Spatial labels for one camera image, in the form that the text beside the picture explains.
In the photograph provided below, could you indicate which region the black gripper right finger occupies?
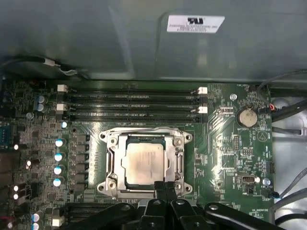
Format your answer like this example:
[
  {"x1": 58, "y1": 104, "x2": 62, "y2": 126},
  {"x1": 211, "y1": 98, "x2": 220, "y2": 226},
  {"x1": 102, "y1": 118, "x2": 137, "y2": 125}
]
[{"x1": 165, "y1": 181, "x2": 280, "y2": 230}]

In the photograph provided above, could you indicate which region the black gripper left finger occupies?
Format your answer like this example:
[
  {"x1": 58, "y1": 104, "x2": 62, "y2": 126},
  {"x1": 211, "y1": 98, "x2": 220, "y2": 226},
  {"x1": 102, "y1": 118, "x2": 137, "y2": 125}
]
[{"x1": 62, "y1": 181, "x2": 168, "y2": 230}]

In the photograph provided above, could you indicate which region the metal socket locking lever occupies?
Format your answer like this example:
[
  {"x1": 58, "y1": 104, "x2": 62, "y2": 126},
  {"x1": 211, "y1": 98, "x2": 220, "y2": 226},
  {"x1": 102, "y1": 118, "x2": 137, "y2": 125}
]
[
  {"x1": 175, "y1": 146, "x2": 185, "y2": 183},
  {"x1": 105, "y1": 126, "x2": 180, "y2": 135}
]

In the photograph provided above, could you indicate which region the silver CPU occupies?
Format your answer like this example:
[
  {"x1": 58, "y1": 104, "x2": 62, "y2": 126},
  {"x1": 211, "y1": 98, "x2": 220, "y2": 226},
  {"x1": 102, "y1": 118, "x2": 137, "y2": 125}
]
[{"x1": 121, "y1": 142, "x2": 170, "y2": 187}]

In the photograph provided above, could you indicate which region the metal socket cover frame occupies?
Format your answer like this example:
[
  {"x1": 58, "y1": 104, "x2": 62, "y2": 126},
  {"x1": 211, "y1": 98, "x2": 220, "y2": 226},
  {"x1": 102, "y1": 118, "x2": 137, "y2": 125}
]
[{"x1": 106, "y1": 134, "x2": 185, "y2": 192}]

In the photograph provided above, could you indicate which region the CPU socket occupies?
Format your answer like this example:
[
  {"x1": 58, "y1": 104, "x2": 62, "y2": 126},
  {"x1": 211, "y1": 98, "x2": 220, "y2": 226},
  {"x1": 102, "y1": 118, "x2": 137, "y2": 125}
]
[{"x1": 97, "y1": 126, "x2": 194, "y2": 200}]

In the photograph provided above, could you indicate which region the internal USB port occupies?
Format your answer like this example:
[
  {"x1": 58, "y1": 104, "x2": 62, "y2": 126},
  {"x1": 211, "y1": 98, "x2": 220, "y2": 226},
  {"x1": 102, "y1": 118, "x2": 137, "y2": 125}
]
[{"x1": 236, "y1": 173, "x2": 257, "y2": 186}]

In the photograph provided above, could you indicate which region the green motherboard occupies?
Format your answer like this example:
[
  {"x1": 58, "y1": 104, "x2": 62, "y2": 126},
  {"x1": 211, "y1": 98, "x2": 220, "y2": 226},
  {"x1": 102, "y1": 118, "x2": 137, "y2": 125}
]
[{"x1": 0, "y1": 79, "x2": 275, "y2": 230}]

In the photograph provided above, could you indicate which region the round coin battery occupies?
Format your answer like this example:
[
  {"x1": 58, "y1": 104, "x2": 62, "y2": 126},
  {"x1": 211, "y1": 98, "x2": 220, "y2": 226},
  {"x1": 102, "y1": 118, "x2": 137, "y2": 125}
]
[{"x1": 236, "y1": 106, "x2": 259, "y2": 127}]

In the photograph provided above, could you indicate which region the blue rear port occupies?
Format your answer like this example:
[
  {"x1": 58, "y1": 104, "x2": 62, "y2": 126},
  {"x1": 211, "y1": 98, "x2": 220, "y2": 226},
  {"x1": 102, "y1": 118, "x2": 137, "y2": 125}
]
[{"x1": 0, "y1": 126, "x2": 13, "y2": 146}]

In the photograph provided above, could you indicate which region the black open PC case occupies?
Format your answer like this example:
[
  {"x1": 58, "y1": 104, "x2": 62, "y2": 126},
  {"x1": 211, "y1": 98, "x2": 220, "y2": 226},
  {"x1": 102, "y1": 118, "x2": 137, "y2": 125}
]
[{"x1": 0, "y1": 0, "x2": 307, "y2": 230}]

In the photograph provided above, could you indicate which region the white case label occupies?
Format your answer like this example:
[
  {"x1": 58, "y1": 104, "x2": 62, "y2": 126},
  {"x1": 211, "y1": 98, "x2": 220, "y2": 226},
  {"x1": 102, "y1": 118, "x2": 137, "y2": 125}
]
[{"x1": 166, "y1": 14, "x2": 225, "y2": 33}]

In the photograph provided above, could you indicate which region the thin cable with white sleeve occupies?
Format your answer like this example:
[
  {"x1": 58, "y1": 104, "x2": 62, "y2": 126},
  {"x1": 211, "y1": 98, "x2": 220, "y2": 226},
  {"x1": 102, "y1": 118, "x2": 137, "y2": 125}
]
[{"x1": 0, "y1": 55, "x2": 89, "y2": 80}]

